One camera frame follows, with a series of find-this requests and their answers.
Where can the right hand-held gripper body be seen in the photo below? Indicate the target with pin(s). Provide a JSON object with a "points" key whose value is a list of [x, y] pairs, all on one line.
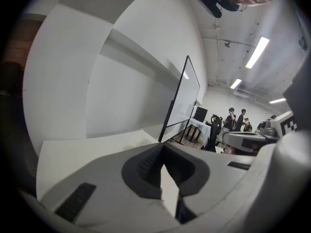
{"points": [[286, 120]]}

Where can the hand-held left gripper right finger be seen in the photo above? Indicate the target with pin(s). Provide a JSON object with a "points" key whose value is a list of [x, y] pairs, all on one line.
{"points": [[213, 169]]}

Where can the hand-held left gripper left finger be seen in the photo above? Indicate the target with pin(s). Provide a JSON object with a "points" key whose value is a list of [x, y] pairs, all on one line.
{"points": [[109, 178]]}

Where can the long ceiling light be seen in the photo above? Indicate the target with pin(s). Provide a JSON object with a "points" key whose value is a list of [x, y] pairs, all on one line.
{"points": [[257, 52], [236, 83], [277, 101]]}

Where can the black office chair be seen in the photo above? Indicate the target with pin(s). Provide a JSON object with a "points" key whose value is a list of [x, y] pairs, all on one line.
{"points": [[215, 132]]}

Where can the dark wooden stool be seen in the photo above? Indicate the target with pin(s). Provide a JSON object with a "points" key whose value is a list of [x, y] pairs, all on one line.
{"points": [[193, 133]]}

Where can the table with white cloth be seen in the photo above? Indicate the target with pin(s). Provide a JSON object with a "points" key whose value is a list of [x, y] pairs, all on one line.
{"points": [[202, 128]]}

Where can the ceiling air conditioner vent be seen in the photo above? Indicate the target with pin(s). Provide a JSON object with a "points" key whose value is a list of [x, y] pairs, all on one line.
{"points": [[243, 93]]}

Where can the black monitor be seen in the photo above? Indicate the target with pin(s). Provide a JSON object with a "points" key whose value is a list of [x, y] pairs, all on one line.
{"points": [[201, 113]]}

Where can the black framed whiteboard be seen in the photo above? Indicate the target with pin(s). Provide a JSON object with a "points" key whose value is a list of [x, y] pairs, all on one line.
{"points": [[184, 98]]}

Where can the black head-worn camera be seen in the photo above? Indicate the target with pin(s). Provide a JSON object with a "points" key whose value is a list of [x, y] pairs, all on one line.
{"points": [[213, 5]]}

